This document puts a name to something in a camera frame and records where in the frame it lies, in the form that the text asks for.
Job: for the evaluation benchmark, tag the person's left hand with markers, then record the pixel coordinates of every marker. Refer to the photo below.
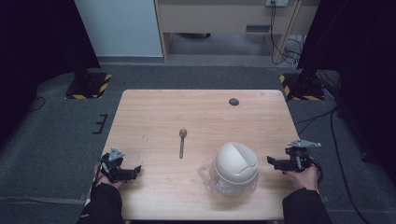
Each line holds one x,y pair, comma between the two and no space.
102,180

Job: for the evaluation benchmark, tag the white round trash can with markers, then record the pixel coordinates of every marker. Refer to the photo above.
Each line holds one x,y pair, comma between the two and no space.
235,165

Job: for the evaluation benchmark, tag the grey round table grommet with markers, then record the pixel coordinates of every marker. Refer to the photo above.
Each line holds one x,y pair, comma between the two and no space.
233,101

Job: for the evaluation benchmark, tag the white panel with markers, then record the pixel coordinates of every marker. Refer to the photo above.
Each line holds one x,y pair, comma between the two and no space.
120,28

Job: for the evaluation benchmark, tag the black curtain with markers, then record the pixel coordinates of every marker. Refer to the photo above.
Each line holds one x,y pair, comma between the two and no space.
364,62
34,46

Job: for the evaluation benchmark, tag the person's right hand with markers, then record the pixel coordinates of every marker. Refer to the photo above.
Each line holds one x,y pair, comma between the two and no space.
306,179

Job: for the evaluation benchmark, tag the clear plastic bag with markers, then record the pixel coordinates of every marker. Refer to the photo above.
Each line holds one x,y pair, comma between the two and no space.
207,174

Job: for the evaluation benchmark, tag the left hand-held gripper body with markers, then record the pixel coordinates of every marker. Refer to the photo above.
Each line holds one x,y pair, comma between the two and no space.
112,164

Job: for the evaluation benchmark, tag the metal spoon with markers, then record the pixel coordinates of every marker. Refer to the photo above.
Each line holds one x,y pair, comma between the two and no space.
181,146

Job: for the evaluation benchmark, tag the grey power strip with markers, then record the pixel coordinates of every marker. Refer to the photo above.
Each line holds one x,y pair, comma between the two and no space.
277,2

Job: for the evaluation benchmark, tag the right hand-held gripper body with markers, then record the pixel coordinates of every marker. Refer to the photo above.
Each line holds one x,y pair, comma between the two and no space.
299,160

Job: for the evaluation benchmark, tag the black striped-edge stand base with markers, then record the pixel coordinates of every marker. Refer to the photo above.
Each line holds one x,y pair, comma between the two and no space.
303,88
88,85

